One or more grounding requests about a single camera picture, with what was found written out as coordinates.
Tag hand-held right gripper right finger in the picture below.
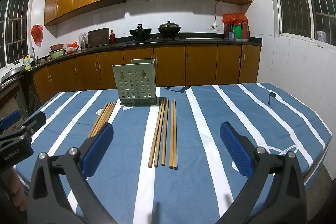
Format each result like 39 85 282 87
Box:
215 122 308 224

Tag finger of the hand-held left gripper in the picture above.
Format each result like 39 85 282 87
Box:
0 111 21 129
24 112 47 133

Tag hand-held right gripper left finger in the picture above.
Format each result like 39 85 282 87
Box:
27 122 114 224

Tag green perforated utensil holder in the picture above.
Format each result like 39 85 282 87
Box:
112 58 158 106

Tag person's left hand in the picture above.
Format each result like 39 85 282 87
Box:
8 167 28 212

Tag metal side counter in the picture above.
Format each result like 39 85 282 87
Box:
0 70 25 88

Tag blue white striped tablecloth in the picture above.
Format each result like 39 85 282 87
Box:
14 82 333 224

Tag yellow detergent bottle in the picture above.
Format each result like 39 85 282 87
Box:
22 55 32 71

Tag small red plastic bag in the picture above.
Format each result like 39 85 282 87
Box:
66 42 79 54

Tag hanging red plastic bag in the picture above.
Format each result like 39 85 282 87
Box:
31 25 44 48

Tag wooden base cabinets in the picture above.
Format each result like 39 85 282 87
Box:
31 44 261 104

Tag clear plastic bag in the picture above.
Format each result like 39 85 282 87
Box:
79 32 89 49

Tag dark wooden cutting board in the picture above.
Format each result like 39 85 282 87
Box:
87 27 110 48

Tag black kitchen countertop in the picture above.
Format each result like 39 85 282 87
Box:
31 36 263 69

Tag green box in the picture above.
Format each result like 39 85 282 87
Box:
231 25 243 41

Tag black wok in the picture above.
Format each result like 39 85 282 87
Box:
129 22 153 37

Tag gas stove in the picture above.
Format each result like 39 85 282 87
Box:
126 34 184 42

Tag red bag over boxes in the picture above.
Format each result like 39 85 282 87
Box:
222 13 248 25

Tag black pot with lid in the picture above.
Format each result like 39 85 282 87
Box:
157 21 182 35

